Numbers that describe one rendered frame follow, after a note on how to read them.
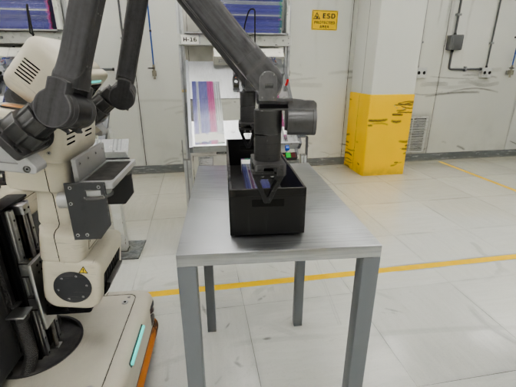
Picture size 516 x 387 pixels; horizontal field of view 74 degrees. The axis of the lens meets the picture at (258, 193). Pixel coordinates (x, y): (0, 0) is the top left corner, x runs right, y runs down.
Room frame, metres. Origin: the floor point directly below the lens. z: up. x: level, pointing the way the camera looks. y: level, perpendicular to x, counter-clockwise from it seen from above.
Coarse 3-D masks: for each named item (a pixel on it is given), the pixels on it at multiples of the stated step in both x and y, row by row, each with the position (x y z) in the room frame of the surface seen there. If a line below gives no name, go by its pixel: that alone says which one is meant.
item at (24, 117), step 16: (16, 112) 0.72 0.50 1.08; (32, 112) 0.72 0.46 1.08; (0, 128) 0.69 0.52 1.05; (16, 128) 0.69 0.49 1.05; (32, 128) 0.70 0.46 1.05; (48, 128) 0.72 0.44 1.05; (0, 144) 0.67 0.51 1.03; (16, 144) 0.69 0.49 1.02; (32, 144) 0.71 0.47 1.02; (48, 144) 0.79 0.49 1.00
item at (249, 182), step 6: (240, 162) 1.23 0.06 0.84; (246, 162) 1.18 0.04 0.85; (246, 168) 1.11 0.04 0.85; (246, 174) 1.03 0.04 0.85; (246, 180) 0.97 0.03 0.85; (252, 180) 0.97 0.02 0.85; (264, 180) 0.97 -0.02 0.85; (246, 186) 0.92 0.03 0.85; (252, 186) 0.92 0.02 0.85; (264, 186) 0.92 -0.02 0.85
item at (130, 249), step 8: (112, 136) 2.07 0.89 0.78; (112, 208) 2.02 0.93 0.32; (120, 208) 2.02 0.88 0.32; (112, 216) 2.02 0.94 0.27; (120, 216) 2.02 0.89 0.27; (120, 224) 2.02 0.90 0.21; (120, 232) 2.02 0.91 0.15; (128, 240) 2.17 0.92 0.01; (136, 240) 2.17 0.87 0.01; (144, 240) 2.17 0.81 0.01; (128, 248) 2.06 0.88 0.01; (136, 248) 2.06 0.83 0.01; (128, 256) 1.95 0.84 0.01; (136, 256) 1.95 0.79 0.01
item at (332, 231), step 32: (192, 192) 1.01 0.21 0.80; (224, 192) 1.01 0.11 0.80; (320, 192) 1.01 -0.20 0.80; (192, 224) 0.78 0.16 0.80; (224, 224) 0.78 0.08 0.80; (320, 224) 0.78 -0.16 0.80; (352, 224) 0.78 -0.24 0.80; (192, 256) 0.63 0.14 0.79; (224, 256) 0.64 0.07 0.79; (256, 256) 0.64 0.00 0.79; (288, 256) 0.65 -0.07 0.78; (320, 256) 0.66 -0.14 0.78; (352, 256) 0.66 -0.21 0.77; (192, 288) 0.63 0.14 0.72; (192, 320) 0.63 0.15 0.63; (352, 320) 0.68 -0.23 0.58; (192, 352) 0.63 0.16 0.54; (352, 352) 0.67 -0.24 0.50; (192, 384) 0.63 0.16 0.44; (352, 384) 0.67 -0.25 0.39
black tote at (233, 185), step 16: (240, 144) 1.27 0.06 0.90; (240, 176) 1.12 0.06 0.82; (288, 176) 0.90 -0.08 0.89; (240, 192) 0.70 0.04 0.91; (256, 192) 0.71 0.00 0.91; (288, 192) 0.71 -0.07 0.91; (304, 192) 0.72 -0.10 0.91; (240, 208) 0.70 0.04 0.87; (256, 208) 0.71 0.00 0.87; (272, 208) 0.71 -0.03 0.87; (288, 208) 0.71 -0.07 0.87; (304, 208) 0.72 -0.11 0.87; (240, 224) 0.70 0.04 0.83; (256, 224) 0.71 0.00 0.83; (272, 224) 0.71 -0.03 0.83; (288, 224) 0.71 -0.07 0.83; (304, 224) 0.72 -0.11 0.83
